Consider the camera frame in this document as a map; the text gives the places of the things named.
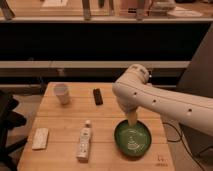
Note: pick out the pale gripper body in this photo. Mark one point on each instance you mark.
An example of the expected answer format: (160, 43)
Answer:
(132, 117)

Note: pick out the white rectangular sponge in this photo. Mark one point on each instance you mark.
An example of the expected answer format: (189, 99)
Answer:
(40, 139)

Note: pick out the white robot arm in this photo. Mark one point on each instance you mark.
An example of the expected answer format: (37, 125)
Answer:
(132, 91)

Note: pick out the green ceramic bowl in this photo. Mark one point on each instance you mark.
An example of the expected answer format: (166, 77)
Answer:
(132, 141)

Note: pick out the black rectangular block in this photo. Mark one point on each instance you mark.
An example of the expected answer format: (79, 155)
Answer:
(97, 97)

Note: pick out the white squeeze bottle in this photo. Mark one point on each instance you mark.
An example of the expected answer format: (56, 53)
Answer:
(83, 150)

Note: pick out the white paper cup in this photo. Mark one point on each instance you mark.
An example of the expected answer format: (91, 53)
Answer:
(61, 91)

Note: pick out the dark cabinet right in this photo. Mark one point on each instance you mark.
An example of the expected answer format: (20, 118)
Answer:
(197, 79)

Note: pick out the black office chair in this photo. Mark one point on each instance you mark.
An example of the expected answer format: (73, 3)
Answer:
(9, 120)

